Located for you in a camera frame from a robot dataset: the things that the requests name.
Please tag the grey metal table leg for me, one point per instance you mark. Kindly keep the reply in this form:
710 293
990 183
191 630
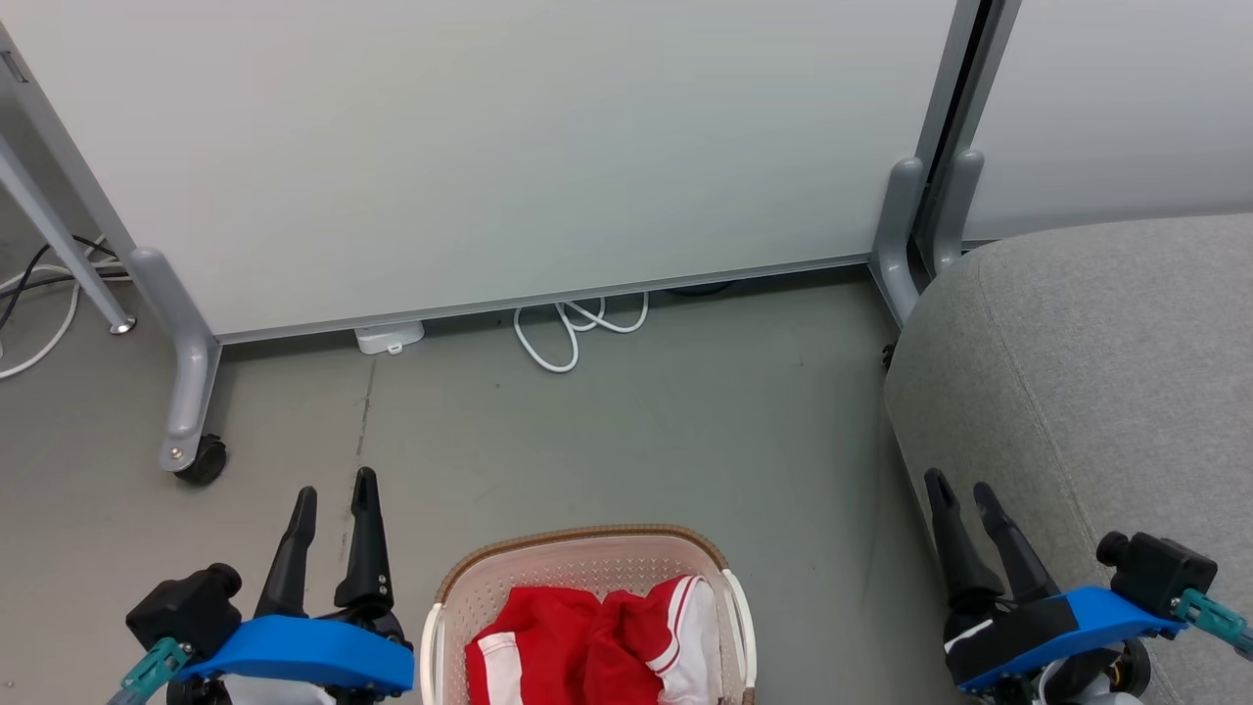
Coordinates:
59 240

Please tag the grey partition foot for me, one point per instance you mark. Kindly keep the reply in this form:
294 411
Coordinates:
893 245
191 382
954 215

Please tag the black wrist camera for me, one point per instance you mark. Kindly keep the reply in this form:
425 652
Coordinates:
181 612
1160 573

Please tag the grey fabric sofa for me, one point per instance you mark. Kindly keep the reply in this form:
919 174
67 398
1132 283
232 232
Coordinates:
1096 392

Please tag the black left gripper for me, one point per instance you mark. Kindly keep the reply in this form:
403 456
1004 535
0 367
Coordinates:
377 623

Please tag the wide white partition panel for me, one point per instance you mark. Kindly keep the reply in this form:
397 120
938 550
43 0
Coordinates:
489 147

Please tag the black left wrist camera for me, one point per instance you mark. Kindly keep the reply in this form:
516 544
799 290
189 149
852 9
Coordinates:
181 612

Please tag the beige plastic laundry basket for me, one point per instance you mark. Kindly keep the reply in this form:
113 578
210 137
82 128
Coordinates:
568 563

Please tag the small black caster wheel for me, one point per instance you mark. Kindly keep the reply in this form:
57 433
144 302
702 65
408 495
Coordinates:
888 357

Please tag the red garment with striped trim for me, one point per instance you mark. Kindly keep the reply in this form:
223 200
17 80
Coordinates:
626 646

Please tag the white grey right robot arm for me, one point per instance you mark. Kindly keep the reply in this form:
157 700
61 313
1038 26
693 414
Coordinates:
1087 681

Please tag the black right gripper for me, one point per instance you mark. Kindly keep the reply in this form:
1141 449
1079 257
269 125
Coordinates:
1008 632

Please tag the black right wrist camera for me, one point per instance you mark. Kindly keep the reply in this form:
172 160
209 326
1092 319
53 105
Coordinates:
1160 573

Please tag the white power adapter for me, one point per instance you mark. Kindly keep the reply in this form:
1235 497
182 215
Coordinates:
390 337

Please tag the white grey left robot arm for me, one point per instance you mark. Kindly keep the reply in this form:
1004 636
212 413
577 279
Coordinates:
274 693

